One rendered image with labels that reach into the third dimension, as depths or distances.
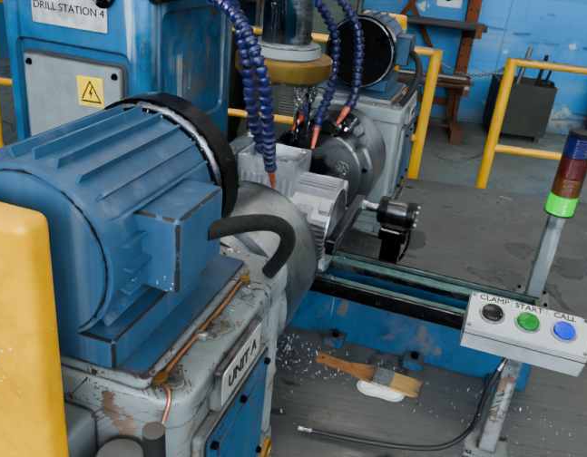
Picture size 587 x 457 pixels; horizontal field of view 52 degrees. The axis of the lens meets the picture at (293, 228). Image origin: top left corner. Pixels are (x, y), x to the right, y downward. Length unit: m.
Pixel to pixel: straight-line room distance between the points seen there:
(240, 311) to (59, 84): 0.65
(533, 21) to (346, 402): 5.46
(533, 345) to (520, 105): 5.07
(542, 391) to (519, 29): 5.24
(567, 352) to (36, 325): 0.70
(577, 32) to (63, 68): 5.64
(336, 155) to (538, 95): 4.63
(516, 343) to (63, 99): 0.86
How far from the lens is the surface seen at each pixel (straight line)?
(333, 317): 1.24
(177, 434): 0.60
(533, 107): 5.96
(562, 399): 1.29
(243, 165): 1.19
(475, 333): 0.93
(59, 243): 0.52
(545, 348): 0.94
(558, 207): 1.46
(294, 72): 1.08
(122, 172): 0.55
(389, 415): 1.12
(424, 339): 1.22
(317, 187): 1.18
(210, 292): 0.68
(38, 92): 1.23
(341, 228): 1.19
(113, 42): 1.11
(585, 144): 1.42
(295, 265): 0.91
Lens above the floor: 1.54
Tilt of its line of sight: 26 degrees down
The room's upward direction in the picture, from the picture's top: 6 degrees clockwise
